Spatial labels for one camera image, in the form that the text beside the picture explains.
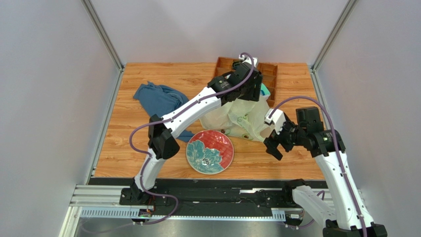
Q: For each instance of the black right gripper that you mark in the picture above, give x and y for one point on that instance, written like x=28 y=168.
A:
x=281 y=139

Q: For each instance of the blue cloth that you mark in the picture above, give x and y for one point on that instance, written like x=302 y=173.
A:
x=159 y=99

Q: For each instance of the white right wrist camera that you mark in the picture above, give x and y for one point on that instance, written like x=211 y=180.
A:
x=275 y=118

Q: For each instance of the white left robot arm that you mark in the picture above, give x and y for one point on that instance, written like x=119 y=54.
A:
x=163 y=132

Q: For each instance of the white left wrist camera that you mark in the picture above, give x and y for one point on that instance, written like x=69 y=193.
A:
x=250 y=60

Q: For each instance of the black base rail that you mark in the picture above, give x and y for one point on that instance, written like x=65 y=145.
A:
x=195 y=199

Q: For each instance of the pale yellow plastic bag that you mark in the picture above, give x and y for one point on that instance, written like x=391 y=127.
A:
x=241 y=119

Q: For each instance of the wooden compartment tray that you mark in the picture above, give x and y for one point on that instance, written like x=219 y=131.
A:
x=268 y=71

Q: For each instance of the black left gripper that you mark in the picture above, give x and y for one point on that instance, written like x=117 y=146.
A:
x=254 y=93

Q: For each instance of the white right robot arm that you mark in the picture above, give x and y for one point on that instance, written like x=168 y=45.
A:
x=348 y=217

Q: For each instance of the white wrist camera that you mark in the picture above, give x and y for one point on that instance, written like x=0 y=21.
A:
x=275 y=118
x=250 y=60

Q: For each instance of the teal white sock right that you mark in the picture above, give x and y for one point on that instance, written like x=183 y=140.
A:
x=264 y=92

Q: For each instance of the red and teal floral plate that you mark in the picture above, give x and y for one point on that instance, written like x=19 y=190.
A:
x=210 y=152

